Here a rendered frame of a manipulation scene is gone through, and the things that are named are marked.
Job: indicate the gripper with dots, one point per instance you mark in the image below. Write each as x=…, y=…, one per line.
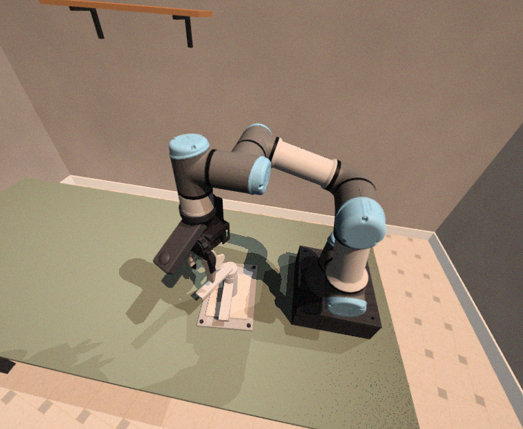
x=216, y=227

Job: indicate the beige faucet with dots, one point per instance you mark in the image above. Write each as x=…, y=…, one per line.
x=232, y=300

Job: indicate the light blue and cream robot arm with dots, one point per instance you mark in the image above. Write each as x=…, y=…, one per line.
x=359, y=223

